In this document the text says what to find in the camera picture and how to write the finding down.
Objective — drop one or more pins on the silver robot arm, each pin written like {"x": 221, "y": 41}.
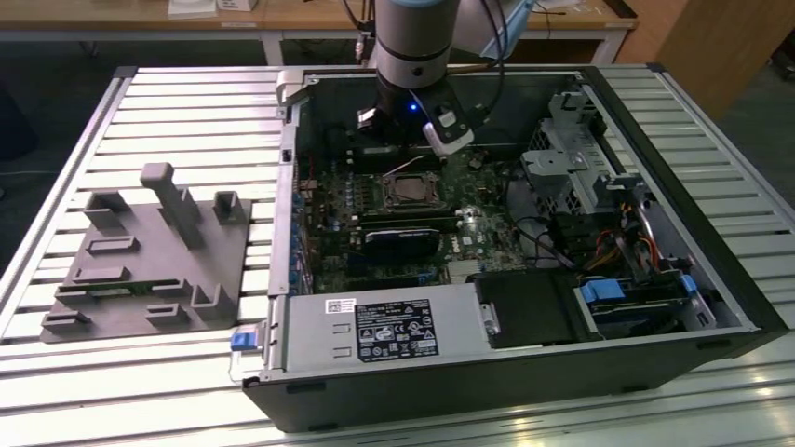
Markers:
{"x": 413, "y": 42}

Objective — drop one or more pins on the CPU socket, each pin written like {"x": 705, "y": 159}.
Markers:
{"x": 446, "y": 202}

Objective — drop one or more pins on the RAM stick with white label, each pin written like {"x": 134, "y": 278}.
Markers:
{"x": 375, "y": 151}

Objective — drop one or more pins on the black graphics card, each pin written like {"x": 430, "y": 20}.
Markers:
{"x": 401, "y": 239}

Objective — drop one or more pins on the silver metal drive cage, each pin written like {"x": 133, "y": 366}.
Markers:
{"x": 559, "y": 172}

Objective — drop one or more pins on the green motherboard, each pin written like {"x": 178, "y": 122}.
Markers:
{"x": 491, "y": 233}

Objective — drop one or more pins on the silver heat sink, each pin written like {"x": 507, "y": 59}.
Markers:
{"x": 465, "y": 270}

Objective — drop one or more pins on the white box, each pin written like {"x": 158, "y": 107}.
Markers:
{"x": 191, "y": 8}

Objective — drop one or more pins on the black fan shroud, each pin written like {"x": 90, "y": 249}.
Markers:
{"x": 529, "y": 307}

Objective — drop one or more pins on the grey power supply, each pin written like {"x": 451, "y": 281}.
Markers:
{"x": 311, "y": 326}

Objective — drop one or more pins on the blue disk carrier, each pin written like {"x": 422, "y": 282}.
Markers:
{"x": 602, "y": 288}

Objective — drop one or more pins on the wooden desk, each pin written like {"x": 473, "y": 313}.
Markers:
{"x": 125, "y": 21}

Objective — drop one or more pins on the grey parts rack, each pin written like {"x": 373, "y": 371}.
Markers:
{"x": 155, "y": 261}

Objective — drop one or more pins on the wooden cabinet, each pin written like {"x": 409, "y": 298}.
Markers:
{"x": 714, "y": 46}

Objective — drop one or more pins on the blue case latch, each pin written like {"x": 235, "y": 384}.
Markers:
{"x": 243, "y": 340}

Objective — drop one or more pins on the blue plastic tab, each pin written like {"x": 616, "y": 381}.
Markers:
{"x": 688, "y": 285}

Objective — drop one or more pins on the green RAM stick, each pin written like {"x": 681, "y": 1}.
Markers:
{"x": 115, "y": 289}

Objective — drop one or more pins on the black open PC case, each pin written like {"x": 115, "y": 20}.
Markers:
{"x": 497, "y": 396}

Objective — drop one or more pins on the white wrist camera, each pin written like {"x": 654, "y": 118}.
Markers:
{"x": 449, "y": 130}

